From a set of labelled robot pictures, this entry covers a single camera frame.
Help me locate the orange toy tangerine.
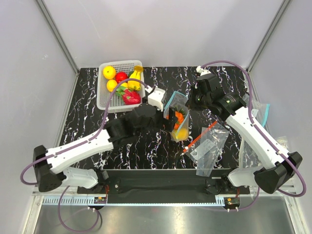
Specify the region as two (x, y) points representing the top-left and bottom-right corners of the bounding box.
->
(175, 111), (185, 125)

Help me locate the yellow toy mango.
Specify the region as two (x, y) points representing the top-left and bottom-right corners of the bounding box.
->
(172, 128), (189, 142)

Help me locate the teal zipper clear bag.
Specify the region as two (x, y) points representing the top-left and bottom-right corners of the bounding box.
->
(164, 91), (190, 142)

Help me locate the white plastic fruit basket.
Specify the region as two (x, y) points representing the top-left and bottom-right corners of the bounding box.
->
(97, 60), (142, 113)

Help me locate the red toy apple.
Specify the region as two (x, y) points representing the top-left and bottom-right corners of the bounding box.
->
(115, 72), (128, 83)

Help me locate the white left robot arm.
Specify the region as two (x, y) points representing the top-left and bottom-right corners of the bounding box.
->
(33, 103), (177, 193)

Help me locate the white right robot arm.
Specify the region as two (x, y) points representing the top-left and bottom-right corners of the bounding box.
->
(186, 72), (302, 194)

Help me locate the red zipper clear bag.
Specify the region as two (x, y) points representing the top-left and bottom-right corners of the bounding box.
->
(183, 121), (229, 177)

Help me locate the black marble pattern mat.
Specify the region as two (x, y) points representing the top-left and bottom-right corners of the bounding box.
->
(47, 66), (259, 176)

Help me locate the toy dragon fruit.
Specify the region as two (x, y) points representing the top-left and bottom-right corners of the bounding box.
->
(116, 86), (141, 105)

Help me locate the yellow toy lemon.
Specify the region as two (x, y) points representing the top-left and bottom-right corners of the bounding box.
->
(120, 82), (128, 88)
(106, 79), (118, 92)

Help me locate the yellow toy banana bunch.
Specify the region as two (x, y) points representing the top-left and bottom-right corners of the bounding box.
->
(127, 66), (144, 91)

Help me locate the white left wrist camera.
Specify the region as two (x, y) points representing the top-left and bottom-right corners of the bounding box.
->
(145, 86), (166, 111)

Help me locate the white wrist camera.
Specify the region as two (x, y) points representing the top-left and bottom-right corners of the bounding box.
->
(196, 66), (211, 77)
(145, 86), (166, 111)

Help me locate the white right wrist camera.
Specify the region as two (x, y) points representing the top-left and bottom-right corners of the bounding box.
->
(196, 66), (211, 77)

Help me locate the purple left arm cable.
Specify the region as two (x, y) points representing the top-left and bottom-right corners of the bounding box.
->
(20, 79), (152, 186)

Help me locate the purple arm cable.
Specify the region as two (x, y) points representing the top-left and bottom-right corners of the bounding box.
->
(198, 60), (307, 197)
(20, 79), (152, 186)

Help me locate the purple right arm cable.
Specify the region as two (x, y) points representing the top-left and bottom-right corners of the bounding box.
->
(198, 60), (307, 197)

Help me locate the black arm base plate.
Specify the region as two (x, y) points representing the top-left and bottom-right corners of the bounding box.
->
(77, 169), (250, 204)

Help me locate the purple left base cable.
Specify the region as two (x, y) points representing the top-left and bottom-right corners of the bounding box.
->
(58, 186), (103, 232)

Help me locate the white slotted cable duct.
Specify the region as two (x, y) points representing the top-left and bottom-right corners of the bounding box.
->
(42, 196), (227, 207)

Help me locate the right aluminium frame post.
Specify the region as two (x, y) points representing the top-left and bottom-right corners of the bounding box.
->
(247, 0), (292, 73)

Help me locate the aluminium frame post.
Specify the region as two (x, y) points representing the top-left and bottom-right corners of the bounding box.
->
(247, 0), (292, 73)
(35, 0), (80, 75)

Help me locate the aluminium front rail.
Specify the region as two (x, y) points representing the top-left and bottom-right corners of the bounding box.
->
(32, 179), (297, 195)

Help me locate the left aluminium frame post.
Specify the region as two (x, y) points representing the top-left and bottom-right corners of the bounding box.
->
(35, 0), (80, 75)

